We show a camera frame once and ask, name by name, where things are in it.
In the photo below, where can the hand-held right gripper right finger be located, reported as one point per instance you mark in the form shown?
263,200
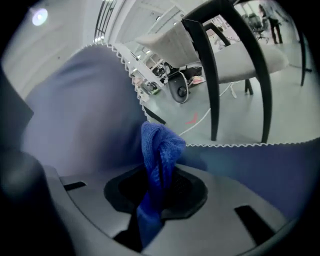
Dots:
215,220

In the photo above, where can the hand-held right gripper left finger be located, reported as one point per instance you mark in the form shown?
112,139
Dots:
95,197

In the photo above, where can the blue wiping cloth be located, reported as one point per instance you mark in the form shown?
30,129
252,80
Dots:
160,150

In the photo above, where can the beige chair with black legs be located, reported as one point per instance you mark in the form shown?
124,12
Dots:
247,60

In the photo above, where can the black office chair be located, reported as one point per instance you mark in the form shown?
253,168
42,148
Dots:
260,28

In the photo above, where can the white table with black legs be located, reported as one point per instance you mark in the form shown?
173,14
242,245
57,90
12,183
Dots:
155,117

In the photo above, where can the white round appliance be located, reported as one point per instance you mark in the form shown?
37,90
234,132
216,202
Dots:
178,90

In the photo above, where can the black mezzanine railing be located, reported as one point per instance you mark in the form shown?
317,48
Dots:
99,25

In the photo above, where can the round ceiling lamp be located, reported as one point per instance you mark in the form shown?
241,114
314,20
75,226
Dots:
39,16

